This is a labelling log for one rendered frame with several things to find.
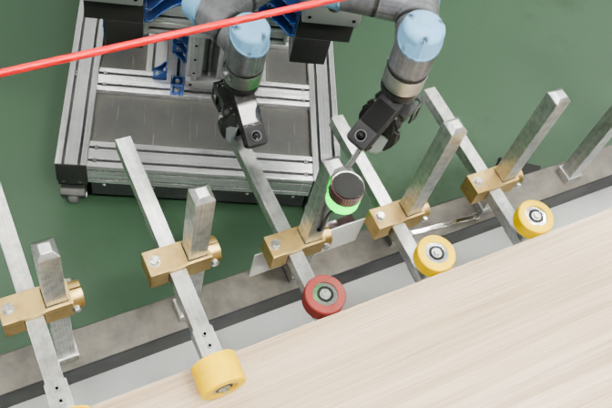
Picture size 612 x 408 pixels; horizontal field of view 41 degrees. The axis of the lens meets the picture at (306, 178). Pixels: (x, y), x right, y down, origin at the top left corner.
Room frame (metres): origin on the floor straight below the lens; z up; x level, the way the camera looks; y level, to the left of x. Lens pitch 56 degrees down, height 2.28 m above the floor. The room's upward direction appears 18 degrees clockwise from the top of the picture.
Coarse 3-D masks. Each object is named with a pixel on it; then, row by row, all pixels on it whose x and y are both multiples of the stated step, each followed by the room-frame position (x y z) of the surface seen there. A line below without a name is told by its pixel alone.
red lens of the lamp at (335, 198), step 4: (340, 172) 0.81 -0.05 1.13; (352, 172) 0.82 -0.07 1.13; (332, 180) 0.79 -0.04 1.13; (332, 188) 0.77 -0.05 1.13; (364, 188) 0.79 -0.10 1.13; (332, 192) 0.77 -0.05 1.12; (332, 196) 0.77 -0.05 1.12; (336, 196) 0.76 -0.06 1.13; (360, 196) 0.78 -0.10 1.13; (332, 200) 0.76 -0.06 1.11; (336, 200) 0.76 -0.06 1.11; (340, 200) 0.76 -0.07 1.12; (344, 200) 0.76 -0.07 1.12; (348, 200) 0.76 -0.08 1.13; (352, 200) 0.76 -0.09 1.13; (356, 200) 0.77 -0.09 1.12; (360, 200) 0.78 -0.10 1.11; (340, 204) 0.76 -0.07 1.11; (344, 204) 0.76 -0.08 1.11; (348, 204) 0.76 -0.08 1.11; (352, 204) 0.76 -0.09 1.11; (356, 204) 0.77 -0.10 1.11
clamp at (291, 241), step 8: (280, 232) 0.81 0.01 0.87; (288, 232) 0.81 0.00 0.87; (296, 232) 0.82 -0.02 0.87; (328, 232) 0.84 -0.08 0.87; (264, 240) 0.78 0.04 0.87; (280, 240) 0.79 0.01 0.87; (288, 240) 0.79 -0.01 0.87; (296, 240) 0.80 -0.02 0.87; (320, 240) 0.82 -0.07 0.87; (328, 240) 0.83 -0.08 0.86; (264, 248) 0.77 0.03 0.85; (280, 248) 0.77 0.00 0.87; (288, 248) 0.78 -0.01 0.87; (296, 248) 0.78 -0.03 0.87; (304, 248) 0.79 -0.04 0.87; (312, 248) 0.81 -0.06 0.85; (320, 248) 0.82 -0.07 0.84; (328, 248) 0.82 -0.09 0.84; (264, 256) 0.77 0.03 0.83; (272, 256) 0.75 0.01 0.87; (280, 256) 0.76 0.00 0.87; (288, 256) 0.77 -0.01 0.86; (272, 264) 0.75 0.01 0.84; (280, 264) 0.76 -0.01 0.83
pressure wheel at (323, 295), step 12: (324, 276) 0.73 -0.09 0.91; (312, 288) 0.69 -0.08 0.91; (324, 288) 0.70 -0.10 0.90; (336, 288) 0.71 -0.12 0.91; (312, 300) 0.67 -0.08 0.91; (324, 300) 0.68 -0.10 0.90; (336, 300) 0.69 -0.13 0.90; (312, 312) 0.65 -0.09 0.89; (324, 312) 0.65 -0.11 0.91; (336, 312) 0.67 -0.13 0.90
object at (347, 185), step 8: (336, 176) 0.80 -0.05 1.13; (344, 176) 0.80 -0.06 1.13; (352, 176) 0.81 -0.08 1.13; (336, 184) 0.78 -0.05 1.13; (344, 184) 0.79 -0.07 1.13; (352, 184) 0.79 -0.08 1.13; (360, 184) 0.80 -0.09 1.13; (336, 192) 0.77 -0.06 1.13; (344, 192) 0.77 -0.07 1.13; (352, 192) 0.78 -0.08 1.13; (360, 192) 0.78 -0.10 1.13; (328, 216) 0.81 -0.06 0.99
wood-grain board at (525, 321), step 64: (512, 256) 0.91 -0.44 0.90; (576, 256) 0.96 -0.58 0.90; (320, 320) 0.64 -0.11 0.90; (384, 320) 0.68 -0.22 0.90; (448, 320) 0.72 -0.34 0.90; (512, 320) 0.77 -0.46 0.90; (576, 320) 0.81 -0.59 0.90; (192, 384) 0.45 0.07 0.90; (256, 384) 0.49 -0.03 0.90; (320, 384) 0.52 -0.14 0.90; (384, 384) 0.56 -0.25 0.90; (448, 384) 0.60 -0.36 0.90; (512, 384) 0.64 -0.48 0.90; (576, 384) 0.68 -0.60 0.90
